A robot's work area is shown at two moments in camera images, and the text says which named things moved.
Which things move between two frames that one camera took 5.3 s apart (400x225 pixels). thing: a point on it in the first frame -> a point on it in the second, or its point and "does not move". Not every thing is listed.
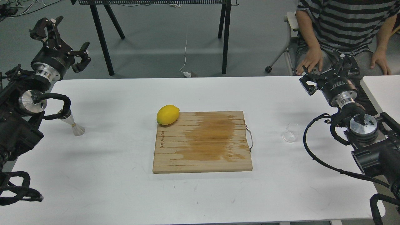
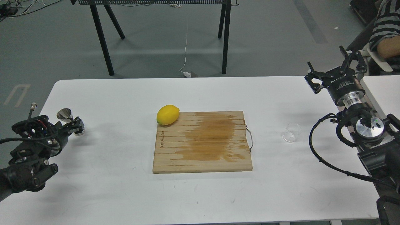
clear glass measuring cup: (292, 129) does not move
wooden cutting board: (206, 142) does not move
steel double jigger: (67, 117) does not move
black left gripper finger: (40, 28) -> (76, 126)
